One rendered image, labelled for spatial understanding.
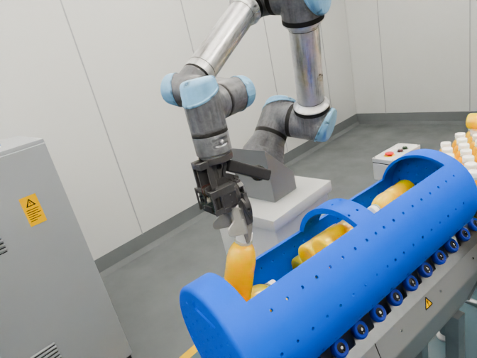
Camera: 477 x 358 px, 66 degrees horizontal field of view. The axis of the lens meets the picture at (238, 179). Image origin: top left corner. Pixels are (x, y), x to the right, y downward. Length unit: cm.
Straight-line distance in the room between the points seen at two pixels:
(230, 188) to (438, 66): 524
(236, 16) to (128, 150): 267
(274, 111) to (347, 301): 69
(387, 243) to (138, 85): 301
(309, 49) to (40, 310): 174
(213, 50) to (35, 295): 157
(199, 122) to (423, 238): 65
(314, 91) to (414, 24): 477
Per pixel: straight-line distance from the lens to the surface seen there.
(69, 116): 336
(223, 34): 97
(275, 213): 117
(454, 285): 133
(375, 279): 92
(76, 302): 222
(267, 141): 125
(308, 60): 112
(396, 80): 608
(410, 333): 117
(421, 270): 119
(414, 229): 103
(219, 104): 73
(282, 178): 125
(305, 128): 123
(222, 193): 74
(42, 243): 206
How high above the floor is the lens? 167
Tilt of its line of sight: 20 degrees down
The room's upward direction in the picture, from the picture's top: 13 degrees counter-clockwise
